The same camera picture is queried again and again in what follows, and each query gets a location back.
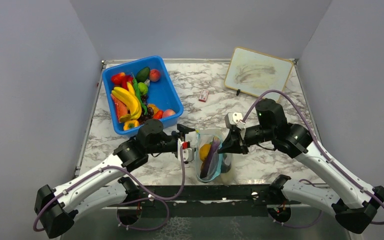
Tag toy mushroom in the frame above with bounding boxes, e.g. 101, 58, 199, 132
144, 79, 151, 87

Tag red toy bell pepper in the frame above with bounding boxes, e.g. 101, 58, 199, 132
110, 72, 133, 90

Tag clear zip top bag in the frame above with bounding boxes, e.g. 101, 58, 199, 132
194, 129, 235, 186

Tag orange toy carrot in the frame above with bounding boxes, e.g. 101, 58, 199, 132
152, 110, 164, 120

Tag toy watermelon slice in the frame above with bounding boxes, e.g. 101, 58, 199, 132
110, 94, 131, 123

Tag blue plastic bin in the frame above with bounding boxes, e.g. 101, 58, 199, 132
102, 55, 184, 137

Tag yellow toy banana bunch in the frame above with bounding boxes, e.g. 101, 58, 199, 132
110, 83, 142, 120

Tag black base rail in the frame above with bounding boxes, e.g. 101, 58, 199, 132
116, 184, 298, 223

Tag toy peach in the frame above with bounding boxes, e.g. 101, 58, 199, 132
162, 109, 176, 118

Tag small whiteboard with wooden frame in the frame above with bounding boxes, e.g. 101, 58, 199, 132
224, 47, 294, 97

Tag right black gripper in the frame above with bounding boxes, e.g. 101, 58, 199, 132
217, 124, 275, 155

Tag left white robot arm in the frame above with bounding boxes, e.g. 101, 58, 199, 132
32, 119, 195, 239

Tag small red white box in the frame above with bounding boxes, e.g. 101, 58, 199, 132
198, 89, 209, 103

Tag orange toy lemon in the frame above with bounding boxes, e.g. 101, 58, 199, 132
199, 143, 212, 162

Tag dark purple toy eggplant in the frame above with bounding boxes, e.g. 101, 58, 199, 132
199, 136, 221, 179

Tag toy purple grapes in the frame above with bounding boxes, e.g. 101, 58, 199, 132
138, 95, 154, 124

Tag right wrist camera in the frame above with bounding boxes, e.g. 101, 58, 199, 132
224, 112, 246, 130

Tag light green toy cabbage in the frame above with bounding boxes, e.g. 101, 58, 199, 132
137, 82, 148, 96

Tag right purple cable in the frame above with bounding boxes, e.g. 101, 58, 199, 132
241, 89, 384, 229

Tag green toy chili pepper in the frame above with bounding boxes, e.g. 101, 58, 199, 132
132, 74, 148, 115

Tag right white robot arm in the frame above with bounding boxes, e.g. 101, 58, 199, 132
218, 98, 384, 234

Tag green toy avocado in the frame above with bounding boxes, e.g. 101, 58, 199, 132
135, 66, 151, 83

